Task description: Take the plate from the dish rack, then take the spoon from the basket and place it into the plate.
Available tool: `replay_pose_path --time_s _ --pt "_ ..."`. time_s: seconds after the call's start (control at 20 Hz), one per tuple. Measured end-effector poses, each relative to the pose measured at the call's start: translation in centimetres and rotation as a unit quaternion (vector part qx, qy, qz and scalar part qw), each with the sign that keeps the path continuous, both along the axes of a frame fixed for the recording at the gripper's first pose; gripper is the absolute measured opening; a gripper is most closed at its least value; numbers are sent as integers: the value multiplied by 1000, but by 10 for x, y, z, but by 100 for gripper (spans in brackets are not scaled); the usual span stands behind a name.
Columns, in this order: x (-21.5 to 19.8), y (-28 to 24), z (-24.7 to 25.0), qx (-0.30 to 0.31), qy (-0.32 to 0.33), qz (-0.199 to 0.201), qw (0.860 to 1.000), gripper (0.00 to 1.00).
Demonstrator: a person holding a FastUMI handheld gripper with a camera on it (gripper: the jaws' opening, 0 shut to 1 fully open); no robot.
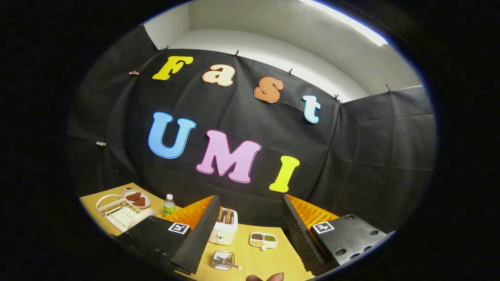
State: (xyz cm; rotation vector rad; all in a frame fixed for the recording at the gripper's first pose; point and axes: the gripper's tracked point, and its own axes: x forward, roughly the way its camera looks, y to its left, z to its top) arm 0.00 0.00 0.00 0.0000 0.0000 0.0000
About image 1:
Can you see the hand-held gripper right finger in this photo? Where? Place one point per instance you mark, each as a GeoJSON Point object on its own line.
{"type": "Point", "coordinates": [299, 234]}

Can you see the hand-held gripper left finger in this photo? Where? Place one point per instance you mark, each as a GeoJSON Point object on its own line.
{"type": "Point", "coordinates": [203, 230]}

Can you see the spoon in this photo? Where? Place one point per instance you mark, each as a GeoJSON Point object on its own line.
{"type": "Point", "coordinates": [230, 264]}

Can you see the large beige plate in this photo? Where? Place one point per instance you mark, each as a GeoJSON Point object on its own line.
{"type": "Point", "coordinates": [142, 218]}

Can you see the white divided dish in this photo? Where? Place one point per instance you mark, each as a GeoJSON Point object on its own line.
{"type": "Point", "coordinates": [263, 244]}

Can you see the small beige plate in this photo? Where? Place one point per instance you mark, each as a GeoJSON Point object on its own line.
{"type": "Point", "coordinates": [128, 201]}

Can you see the white toaster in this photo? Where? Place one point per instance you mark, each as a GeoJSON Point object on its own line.
{"type": "Point", "coordinates": [224, 232]}

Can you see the toast bread slice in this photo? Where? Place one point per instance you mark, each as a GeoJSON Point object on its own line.
{"type": "Point", "coordinates": [222, 216]}
{"type": "Point", "coordinates": [228, 216]}

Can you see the pile of green beans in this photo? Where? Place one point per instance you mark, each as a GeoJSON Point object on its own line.
{"type": "Point", "coordinates": [270, 237]}

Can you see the green label drink bottle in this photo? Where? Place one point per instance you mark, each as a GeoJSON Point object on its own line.
{"type": "Point", "coordinates": [169, 207]}

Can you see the pile of yellow beans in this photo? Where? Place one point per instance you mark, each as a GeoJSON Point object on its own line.
{"type": "Point", "coordinates": [256, 243]}

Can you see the red meat piece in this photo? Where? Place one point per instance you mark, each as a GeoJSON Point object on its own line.
{"type": "Point", "coordinates": [140, 202]}
{"type": "Point", "coordinates": [133, 196]}

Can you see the black backdrop cloth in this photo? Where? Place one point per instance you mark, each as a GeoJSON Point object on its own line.
{"type": "Point", "coordinates": [234, 113]}

